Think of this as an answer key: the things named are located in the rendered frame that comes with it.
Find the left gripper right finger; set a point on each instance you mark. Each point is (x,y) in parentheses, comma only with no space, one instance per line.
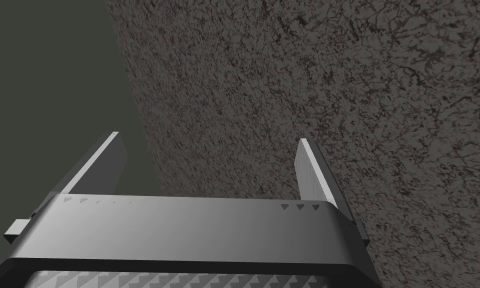
(312,176)

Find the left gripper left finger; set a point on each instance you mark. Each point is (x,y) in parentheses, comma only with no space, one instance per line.
(99,168)

